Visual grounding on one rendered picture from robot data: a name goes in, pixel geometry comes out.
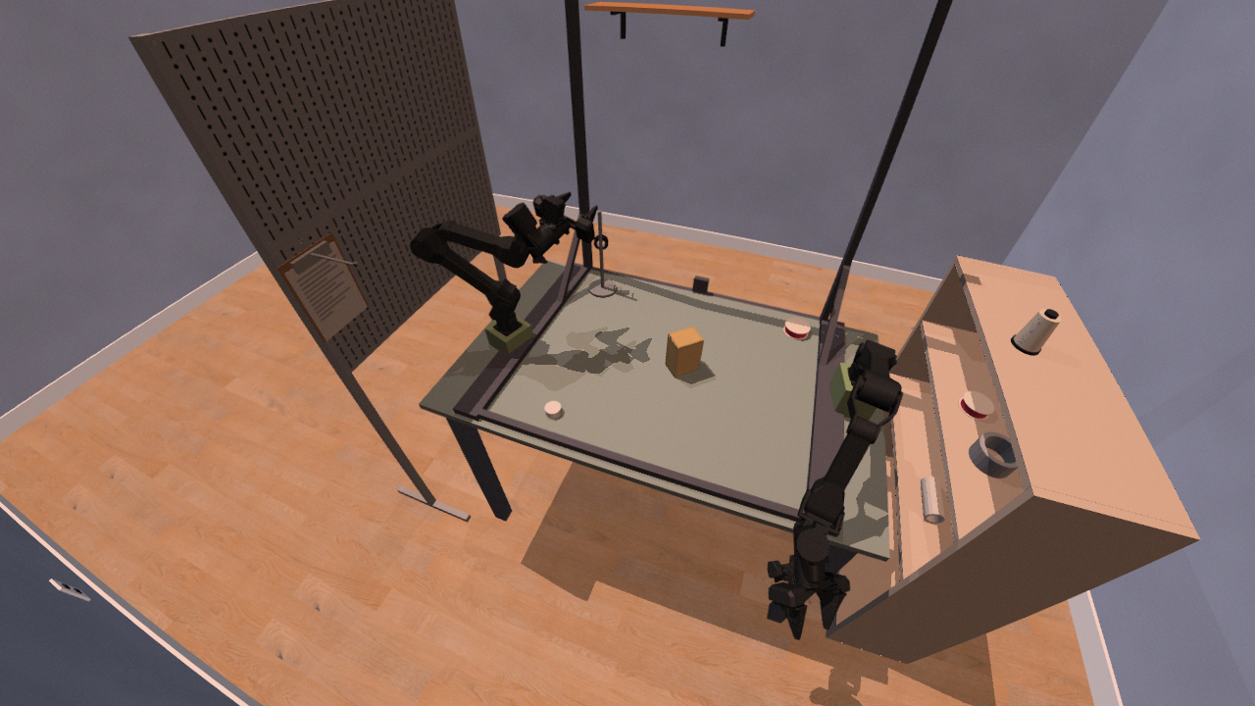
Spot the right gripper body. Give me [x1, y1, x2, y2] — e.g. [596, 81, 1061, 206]
[533, 208, 595, 245]

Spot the light wooden shelving unit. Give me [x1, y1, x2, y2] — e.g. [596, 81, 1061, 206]
[826, 256, 1200, 665]

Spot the tan ruled paper sheet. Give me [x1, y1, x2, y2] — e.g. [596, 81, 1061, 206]
[285, 260, 366, 341]

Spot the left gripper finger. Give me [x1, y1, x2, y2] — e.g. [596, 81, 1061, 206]
[774, 601, 807, 640]
[816, 589, 846, 630]

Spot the brown clipboard with paper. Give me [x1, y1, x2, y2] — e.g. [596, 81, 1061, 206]
[277, 232, 369, 342]

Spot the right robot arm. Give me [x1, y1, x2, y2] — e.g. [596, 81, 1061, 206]
[410, 196, 567, 336]

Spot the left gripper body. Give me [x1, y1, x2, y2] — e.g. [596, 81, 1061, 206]
[769, 551, 850, 607]

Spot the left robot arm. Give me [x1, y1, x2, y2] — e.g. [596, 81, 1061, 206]
[768, 340, 904, 583]

